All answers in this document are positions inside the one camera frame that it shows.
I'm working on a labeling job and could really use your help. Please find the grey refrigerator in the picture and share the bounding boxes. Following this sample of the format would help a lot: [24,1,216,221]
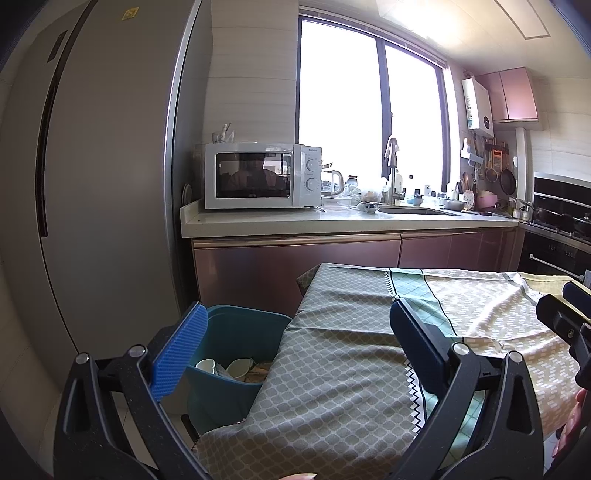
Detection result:
[0,0,204,398]

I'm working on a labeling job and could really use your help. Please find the pink upper wall cabinet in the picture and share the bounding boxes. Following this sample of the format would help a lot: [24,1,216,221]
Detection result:
[475,67,539,123]

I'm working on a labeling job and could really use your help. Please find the kitchen sink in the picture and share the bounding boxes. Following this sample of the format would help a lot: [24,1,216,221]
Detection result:
[376,205,462,216]

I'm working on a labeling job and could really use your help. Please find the white wall water heater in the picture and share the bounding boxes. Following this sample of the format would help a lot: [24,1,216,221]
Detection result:
[462,78,495,138]

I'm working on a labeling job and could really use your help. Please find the glass electric kettle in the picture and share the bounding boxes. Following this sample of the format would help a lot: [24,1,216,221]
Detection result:
[322,161,345,197]

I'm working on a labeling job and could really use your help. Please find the purple kitchen counter cabinet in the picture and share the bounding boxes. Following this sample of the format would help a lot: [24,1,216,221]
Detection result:
[180,203,527,319]

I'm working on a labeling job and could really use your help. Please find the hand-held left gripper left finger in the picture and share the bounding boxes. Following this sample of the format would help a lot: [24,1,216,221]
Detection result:
[54,302,211,480]

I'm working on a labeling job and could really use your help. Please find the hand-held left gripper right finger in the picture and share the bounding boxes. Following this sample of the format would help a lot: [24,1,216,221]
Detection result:
[389,298,548,480]

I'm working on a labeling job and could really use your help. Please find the blue plastic bin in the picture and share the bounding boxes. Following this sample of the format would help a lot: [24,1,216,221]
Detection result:
[182,305,293,435]

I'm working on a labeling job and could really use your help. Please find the white microwave oven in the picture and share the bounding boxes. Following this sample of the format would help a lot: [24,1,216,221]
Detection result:
[204,142,323,210]

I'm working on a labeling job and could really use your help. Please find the black built-in oven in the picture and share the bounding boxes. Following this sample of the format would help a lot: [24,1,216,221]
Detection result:
[519,231,591,282]

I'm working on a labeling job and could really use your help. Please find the hanging black frying pan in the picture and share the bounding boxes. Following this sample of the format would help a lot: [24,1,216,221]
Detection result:
[500,157,517,195]

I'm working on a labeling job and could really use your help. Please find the dotted paper cup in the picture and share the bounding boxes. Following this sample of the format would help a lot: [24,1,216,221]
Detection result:
[226,357,254,381]

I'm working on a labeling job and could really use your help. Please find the steel kitchen faucet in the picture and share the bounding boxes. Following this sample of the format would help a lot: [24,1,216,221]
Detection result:
[384,137,404,206]

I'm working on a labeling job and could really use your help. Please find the yellow cloth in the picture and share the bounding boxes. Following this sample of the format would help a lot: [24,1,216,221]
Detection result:
[517,271,591,301]

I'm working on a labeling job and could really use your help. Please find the black range hood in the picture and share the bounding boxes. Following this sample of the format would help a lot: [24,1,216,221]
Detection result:
[533,172,591,208]

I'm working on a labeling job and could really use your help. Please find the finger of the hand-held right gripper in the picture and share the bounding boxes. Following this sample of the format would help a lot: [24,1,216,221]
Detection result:
[562,282,591,319]
[536,294,591,344]

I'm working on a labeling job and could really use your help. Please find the kitchen window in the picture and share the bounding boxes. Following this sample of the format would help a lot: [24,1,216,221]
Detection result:
[295,14,451,195]

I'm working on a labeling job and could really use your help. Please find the patterned tablecloth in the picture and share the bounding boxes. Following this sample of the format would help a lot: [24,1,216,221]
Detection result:
[194,263,583,480]

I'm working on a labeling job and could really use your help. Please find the person's right hand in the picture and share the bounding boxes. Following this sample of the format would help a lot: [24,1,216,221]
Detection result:
[551,388,591,472]

